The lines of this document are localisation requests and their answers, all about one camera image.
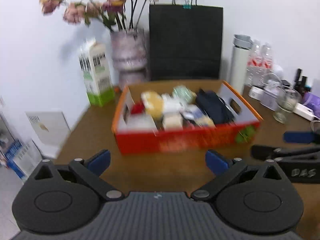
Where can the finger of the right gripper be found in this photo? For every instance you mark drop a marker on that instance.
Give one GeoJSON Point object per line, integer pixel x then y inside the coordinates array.
{"type": "Point", "coordinates": [262, 152]}

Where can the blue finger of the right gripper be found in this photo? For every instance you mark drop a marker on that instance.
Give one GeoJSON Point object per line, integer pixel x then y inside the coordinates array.
{"type": "Point", "coordinates": [301, 137]}

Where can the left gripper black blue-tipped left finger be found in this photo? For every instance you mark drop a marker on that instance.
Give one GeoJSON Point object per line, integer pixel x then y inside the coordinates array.
{"type": "Point", "coordinates": [88, 173]}

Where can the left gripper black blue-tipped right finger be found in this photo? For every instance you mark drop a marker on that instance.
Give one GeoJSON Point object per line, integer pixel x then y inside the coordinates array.
{"type": "Point", "coordinates": [226, 172]}

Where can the white power strip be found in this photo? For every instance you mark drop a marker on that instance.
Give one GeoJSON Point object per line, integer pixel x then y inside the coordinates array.
{"type": "Point", "coordinates": [304, 112]}

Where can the clear drinking glass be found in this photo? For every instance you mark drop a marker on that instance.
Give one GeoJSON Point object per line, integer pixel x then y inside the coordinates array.
{"type": "Point", "coordinates": [287, 100]}

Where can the purple packet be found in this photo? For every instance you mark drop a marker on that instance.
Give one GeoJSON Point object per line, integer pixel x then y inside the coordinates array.
{"type": "Point", "coordinates": [312, 102]}

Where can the black cosmetic bottles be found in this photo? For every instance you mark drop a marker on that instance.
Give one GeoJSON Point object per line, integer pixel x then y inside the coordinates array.
{"type": "Point", "coordinates": [300, 81]}

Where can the navy blue pouch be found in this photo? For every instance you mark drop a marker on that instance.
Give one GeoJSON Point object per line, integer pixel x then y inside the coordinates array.
{"type": "Point", "coordinates": [215, 107]}

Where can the blue white boxes on floor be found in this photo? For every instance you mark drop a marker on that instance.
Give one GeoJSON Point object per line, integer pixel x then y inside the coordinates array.
{"type": "Point", "coordinates": [19, 157]}

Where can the water bottle right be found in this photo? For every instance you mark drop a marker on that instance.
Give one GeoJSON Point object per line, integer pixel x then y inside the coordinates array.
{"type": "Point", "coordinates": [267, 58]}

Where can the water bottle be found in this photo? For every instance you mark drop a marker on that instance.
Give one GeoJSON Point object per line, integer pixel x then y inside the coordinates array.
{"type": "Point", "coordinates": [254, 69]}
{"type": "Point", "coordinates": [267, 58]}

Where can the water bottle left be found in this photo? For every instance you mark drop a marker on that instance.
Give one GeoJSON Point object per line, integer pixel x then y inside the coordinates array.
{"type": "Point", "coordinates": [254, 69]}

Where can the red fuzzy ball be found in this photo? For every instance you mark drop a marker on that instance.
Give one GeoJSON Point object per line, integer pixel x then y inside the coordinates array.
{"type": "Point", "coordinates": [137, 108]}

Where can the red orange cardboard box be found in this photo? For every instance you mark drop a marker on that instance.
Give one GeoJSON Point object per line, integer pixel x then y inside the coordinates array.
{"type": "Point", "coordinates": [242, 130]}

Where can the pale green yarn ball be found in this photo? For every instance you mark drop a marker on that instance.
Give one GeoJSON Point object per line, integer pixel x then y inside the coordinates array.
{"type": "Point", "coordinates": [184, 93]}

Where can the yellow white plush toy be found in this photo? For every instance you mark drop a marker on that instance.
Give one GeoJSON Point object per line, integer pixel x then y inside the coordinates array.
{"type": "Point", "coordinates": [158, 105]}

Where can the white thermos bottle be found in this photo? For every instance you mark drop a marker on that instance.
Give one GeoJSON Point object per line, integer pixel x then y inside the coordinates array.
{"type": "Point", "coordinates": [242, 45]}

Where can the white green milk carton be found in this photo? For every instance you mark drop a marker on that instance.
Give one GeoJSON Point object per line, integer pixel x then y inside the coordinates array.
{"type": "Point", "coordinates": [96, 72]}

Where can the pink marbled vase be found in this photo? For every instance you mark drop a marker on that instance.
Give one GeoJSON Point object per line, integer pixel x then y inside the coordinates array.
{"type": "Point", "coordinates": [129, 56]}

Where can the black paper shopping bag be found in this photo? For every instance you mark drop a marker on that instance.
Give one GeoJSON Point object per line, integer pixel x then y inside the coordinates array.
{"type": "Point", "coordinates": [185, 43]}

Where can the green binder clip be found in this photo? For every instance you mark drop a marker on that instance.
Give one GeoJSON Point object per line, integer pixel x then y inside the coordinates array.
{"type": "Point", "coordinates": [187, 6]}

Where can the dried pink rose bouquet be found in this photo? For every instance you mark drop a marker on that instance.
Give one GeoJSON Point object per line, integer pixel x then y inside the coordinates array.
{"type": "Point", "coordinates": [125, 14]}

